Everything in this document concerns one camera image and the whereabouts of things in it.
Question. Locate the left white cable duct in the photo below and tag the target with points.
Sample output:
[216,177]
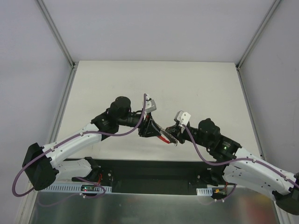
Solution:
[73,188]

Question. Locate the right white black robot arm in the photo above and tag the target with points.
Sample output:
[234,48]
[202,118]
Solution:
[234,164]

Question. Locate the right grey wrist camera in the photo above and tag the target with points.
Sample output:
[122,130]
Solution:
[182,118]

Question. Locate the red handled metal key holder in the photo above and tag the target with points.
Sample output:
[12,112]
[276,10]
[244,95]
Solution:
[165,136]

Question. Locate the right aluminium frame post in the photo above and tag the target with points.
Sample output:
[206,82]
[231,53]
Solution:
[257,34]

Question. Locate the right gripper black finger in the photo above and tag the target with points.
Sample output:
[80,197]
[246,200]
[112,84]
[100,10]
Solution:
[174,133]
[173,128]

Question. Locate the aluminium table rail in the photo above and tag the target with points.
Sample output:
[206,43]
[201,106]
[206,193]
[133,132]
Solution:
[28,201]
[282,216]

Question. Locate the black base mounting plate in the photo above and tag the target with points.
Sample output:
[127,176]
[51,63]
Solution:
[154,177]

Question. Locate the aluminium frame post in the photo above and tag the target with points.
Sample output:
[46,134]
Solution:
[56,34]
[257,34]

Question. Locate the white cable duct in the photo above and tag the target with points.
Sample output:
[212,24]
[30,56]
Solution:
[204,191]
[73,188]

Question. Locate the right aluminium table rail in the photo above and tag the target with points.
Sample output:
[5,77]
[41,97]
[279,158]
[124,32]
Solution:
[282,216]

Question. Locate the right white cable duct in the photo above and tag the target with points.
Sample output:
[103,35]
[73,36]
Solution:
[204,191]

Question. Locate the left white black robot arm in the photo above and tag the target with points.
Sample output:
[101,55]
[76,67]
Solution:
[44,164]

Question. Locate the left aluminium frame post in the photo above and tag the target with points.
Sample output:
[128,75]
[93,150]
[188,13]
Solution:
[56,34]

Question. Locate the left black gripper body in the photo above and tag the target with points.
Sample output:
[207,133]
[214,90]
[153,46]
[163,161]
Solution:
[145,126]

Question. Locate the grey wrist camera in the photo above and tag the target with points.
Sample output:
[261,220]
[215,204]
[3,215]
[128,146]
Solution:
[150,105]
[182,118]

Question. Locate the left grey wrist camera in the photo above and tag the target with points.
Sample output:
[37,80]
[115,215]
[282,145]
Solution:
[150,105]

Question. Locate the left aluminium table rail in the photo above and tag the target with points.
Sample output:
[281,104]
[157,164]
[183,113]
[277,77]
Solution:
[28,201]

